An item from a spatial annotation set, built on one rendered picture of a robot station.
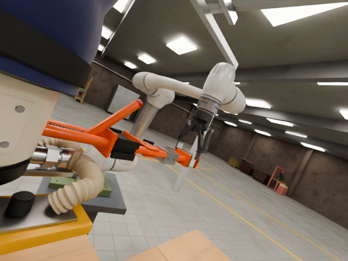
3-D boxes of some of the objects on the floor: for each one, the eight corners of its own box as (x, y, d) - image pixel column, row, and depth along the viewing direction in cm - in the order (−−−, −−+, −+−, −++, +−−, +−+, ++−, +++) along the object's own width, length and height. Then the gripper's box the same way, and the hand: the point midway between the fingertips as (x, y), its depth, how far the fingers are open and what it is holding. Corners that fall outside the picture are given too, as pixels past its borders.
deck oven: (124, 118, 1509) (135, 94, 1500) (128, 121, 1391) (140, 95, 1382) (104, 110, 1419) (115, 84, 1411) (106, 112, 1301) (118, 84, 1293)
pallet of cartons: (242, 170, 1655) (245, 163, 1653) (233, 167, 1590) (236, 159, 1587) (234, 166, 1736) (237, 159, 1733) (226, 163, 1670) (229, 156, 1667)
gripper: (182, 102, 75) (160, 150, 76) (224, 116, 62) (197, 174, 63) (190, 108, 81) (170, 152, 82) (231, 122, 68) (206, 174, 69)
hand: (184, 156), depth 73 cm, fingers closed on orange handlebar, 8 cm apart
